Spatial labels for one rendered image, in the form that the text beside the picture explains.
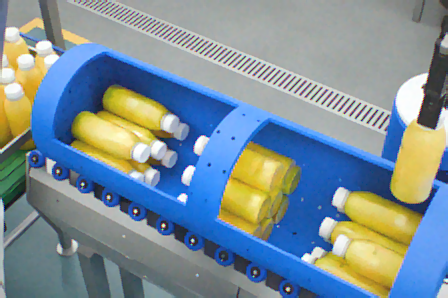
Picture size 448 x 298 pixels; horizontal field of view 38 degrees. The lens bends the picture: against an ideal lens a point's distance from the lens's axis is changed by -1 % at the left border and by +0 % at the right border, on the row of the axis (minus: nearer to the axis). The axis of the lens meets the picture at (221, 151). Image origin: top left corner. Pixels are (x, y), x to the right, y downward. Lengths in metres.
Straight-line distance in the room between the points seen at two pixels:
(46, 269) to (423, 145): 1.84
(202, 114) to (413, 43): 2.35
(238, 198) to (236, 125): 0.14
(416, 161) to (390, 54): 2.57
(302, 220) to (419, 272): 0.39
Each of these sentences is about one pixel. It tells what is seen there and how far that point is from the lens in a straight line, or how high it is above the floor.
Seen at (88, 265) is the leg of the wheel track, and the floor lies 0.58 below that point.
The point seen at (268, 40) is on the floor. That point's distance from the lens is 3.60.
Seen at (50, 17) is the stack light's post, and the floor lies 0.98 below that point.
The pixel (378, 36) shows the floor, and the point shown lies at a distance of 3.73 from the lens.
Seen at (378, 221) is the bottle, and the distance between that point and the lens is 1.27.
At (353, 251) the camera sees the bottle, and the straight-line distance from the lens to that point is 1.21.
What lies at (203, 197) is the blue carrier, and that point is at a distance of 1.22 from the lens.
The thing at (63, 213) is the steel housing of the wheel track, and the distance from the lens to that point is 1.63.
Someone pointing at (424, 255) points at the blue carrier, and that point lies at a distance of 1.12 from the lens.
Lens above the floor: 2.07
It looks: 45 degrees down
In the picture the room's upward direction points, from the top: straight up
